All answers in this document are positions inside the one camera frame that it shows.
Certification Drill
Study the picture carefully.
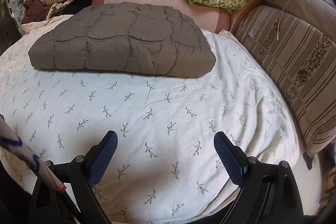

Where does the dark cloth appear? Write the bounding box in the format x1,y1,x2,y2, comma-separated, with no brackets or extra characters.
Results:
64,0,93,15

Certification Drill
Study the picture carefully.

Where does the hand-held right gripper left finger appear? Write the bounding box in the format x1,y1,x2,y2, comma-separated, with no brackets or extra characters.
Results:
28,130,118,224

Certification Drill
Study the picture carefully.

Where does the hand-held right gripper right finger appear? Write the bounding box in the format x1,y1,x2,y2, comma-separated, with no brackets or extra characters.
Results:
213,132,305,224

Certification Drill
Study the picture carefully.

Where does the white leaf-print bed sheet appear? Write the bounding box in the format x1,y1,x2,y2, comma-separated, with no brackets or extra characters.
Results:
0,14,305,224

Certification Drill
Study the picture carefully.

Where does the grey quilted jacket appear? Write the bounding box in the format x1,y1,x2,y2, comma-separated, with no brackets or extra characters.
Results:
28,2,217,79

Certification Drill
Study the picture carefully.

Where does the silver floral bag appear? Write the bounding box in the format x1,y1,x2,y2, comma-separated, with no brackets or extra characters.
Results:
5,0,27,35

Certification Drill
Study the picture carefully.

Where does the brown cushion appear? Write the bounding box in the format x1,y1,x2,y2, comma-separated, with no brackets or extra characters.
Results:
22,0,53,24

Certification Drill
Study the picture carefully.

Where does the white labelled cable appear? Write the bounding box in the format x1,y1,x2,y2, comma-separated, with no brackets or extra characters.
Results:
0,114,82,220

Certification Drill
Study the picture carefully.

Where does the striped floral sofa cushion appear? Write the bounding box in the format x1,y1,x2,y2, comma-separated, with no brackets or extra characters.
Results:
234,5,336,157

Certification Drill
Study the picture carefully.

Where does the brown sofa backrest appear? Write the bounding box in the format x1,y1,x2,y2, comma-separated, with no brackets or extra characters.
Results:
245,0,336,38

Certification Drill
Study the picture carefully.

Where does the cream patterned cloth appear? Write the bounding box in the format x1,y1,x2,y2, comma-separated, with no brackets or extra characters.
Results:
47,2,69,22

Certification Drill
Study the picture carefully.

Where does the white string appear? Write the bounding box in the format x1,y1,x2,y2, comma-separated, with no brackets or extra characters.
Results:
276,0,295,41

